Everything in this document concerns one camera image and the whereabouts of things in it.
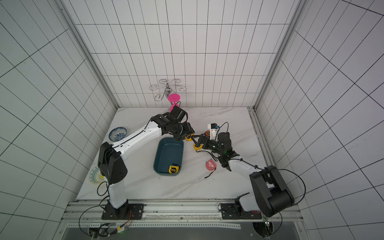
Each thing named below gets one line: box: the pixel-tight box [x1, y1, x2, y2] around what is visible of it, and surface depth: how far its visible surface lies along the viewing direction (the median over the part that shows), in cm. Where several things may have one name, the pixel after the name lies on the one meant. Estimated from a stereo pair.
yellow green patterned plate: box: [88, 165, 105, 185], surface depth 84 cm
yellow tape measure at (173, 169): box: [168, 165, 180, 174], surface depth 87 cm
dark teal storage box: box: [153, 137, 185, 176], surface depth 92 cm
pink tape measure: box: [205, 158, 217, 171], surface depth 89 cm
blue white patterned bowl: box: [108, 126, 128, 142], surface depth 103 cm
